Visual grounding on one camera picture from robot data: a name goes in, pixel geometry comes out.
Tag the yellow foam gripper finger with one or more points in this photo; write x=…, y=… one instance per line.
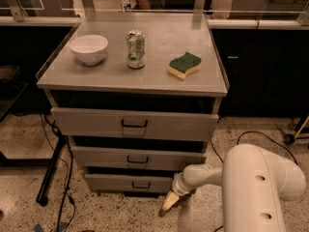
x=170, y=199

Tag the grey bottom drawer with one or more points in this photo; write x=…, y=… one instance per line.
x=124, y=183

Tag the grey drawer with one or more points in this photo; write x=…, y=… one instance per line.
x=135, y=124
x=135, y=159
x=124, y=183

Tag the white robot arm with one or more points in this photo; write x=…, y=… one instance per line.
x=254, y=181

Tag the grey middle drawer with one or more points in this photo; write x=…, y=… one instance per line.
x=135, y=159

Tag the grey metal drawer cabinet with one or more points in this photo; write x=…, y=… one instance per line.
x=112, y=85

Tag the grey top drawer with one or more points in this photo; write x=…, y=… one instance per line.
x=135, y=124

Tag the black stand leg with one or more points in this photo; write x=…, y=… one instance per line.
x=42, y=198

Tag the wheeled cart base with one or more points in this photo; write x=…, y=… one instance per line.
x=301, y=131

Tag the green yellow sponge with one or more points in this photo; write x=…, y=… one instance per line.
x=185, y=65

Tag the green white soda can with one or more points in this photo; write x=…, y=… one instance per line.
x=135, y=44

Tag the white ceramic bowl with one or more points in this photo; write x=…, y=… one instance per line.
x=89, y=49

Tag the clear plastic water bottle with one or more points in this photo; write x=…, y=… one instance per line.
x=125, y=5

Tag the white horizontal rail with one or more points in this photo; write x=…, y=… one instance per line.
x=212, y=23

